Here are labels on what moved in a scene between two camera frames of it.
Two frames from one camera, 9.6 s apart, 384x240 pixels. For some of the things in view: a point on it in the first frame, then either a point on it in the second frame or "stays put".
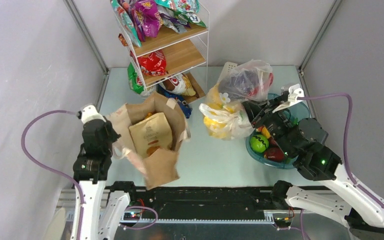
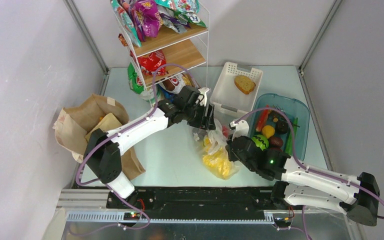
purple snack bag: x=147 y=19 stays put
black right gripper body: x=276 y=125 to x=232 y=157
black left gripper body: x=112 y=137 to x=195 y=115
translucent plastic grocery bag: x=223 y=113 to x=215 y=158
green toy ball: x=259 y=143 stays put
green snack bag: x=132 y=77 stays put
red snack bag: x=153 y=64 stays put
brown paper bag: x=159 y=166 to x=75 y=125
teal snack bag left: x=127 y=23 stays put
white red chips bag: x=179 y=84 stays put
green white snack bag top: x=179 y=14 stays put
